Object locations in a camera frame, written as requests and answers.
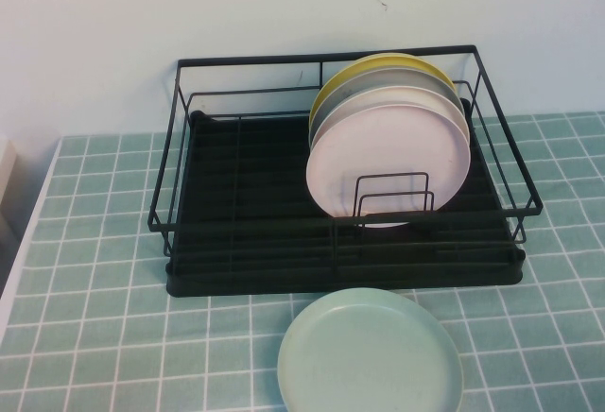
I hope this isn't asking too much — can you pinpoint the mint green plate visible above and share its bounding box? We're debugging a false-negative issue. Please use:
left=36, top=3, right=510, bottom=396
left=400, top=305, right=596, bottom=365
left=277, top=287, right=460, bottom=412

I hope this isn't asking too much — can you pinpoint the pink plate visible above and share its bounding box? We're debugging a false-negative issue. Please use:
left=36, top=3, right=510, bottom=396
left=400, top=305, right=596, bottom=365
left=304, top=103, right=473, bottom=229

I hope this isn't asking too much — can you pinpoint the grey plate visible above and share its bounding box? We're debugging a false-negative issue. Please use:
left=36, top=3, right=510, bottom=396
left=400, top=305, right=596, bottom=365
left=309, top=67, right=467, bottom=148

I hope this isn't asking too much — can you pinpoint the yellow plate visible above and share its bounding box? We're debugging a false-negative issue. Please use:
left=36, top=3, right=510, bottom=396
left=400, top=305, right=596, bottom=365
left=307, top=52, right=458, bottom=135

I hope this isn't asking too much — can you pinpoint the cream plate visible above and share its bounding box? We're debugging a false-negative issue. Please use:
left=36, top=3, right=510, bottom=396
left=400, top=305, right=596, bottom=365
left=309, top=85, right=471, bottom=156

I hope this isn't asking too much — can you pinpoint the green checked tablecloth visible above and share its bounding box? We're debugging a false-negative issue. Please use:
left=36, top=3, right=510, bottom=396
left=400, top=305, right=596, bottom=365
left=0, top=110, right=605, bottom=412

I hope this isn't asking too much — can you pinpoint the black wire dish rack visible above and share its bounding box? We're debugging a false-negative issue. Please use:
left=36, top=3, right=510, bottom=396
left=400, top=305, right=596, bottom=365
left=147, top=43, right=543, bottom=258

